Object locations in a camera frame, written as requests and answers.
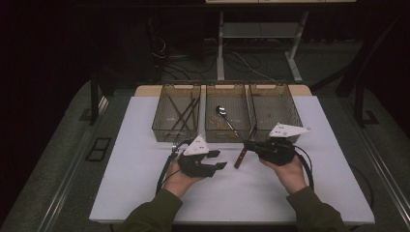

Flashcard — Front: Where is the right hand-held gripper cable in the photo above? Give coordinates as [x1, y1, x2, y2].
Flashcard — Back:
[291, 144, 315, 191]

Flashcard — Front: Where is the wooden handled knife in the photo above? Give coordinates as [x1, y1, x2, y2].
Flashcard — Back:
[233, 125, 258, 170]

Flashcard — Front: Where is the black chopstick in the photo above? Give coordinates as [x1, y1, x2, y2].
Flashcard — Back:
[164, 98, 197, 139]
[175, 104, 201, 143]

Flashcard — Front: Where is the person's left hand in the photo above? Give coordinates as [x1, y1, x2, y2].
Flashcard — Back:
[162, 160, 202, 198]

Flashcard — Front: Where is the metal spoon striped handle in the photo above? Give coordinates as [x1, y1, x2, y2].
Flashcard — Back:
[215, 104, 243, 141]

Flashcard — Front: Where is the translucent brown plastic bin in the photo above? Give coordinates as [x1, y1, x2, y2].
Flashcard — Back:
[204, 82, 252, 144]
[249, 83, 305, 144]
[151, 83, 202, 143]

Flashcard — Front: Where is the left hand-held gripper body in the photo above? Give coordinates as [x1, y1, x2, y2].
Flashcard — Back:
[177, 134, 224, 178]

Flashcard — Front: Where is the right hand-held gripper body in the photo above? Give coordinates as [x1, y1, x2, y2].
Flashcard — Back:
[254, 122, 311, 167]

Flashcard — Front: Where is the black metal stand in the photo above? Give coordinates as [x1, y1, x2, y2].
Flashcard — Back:
[310, 9, 410, 129]
[78, 71, 110, 127]

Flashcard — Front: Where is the thin black cable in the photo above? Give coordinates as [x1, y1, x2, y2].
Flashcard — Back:
[349, 163, 375, 211]

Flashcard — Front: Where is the hand-held gripper cable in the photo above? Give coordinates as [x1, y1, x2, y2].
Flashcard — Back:
[291, 144, 315, 191]
[156, 138, 194, 194]

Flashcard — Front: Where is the floor cables bundle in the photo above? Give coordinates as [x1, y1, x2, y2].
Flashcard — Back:
[151, 38, 278, 83]

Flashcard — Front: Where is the white metal desk frame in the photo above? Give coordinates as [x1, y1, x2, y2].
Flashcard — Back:
[216, 11, 310, 83]

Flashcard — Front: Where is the metal floor rail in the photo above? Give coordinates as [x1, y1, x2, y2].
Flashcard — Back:
[354, 125, 410, 221]
[37, 129, 96, 232]

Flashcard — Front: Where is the left hand-held gripper cable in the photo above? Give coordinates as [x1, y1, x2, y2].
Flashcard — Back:
[156, 138, 194, 194]

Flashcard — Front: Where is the person's right hand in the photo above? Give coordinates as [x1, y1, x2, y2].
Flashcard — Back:
[259, 154, 308, 195]

